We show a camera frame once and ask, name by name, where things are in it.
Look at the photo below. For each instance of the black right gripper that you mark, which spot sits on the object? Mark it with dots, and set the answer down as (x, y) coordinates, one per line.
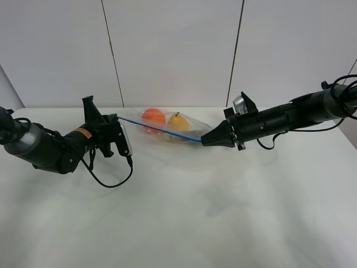
(236, 129)

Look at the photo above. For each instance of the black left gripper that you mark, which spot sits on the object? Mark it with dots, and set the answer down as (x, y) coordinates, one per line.
(98, 132)

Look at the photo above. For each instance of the clear blue-zip plastic bag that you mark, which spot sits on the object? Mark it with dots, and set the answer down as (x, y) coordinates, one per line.
(197, 128)

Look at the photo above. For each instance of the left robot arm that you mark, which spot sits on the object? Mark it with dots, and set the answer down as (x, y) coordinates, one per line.
(47, 150)

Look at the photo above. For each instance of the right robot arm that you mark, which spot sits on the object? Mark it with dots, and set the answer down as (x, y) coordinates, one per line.
(334, 101)

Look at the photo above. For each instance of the yellow pear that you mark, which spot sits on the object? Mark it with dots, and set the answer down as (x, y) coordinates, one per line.
(178, 123)

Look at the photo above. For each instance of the orange fruit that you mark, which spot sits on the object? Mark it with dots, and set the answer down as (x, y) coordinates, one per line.
(154, 115)

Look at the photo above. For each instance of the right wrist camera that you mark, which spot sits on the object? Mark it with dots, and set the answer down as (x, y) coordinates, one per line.
(239, 105)

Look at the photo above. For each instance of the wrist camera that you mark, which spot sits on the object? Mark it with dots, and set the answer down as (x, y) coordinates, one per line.
(239, 105)
(122, 142)

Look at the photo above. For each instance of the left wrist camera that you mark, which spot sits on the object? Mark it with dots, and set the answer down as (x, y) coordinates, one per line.
(122, 142)

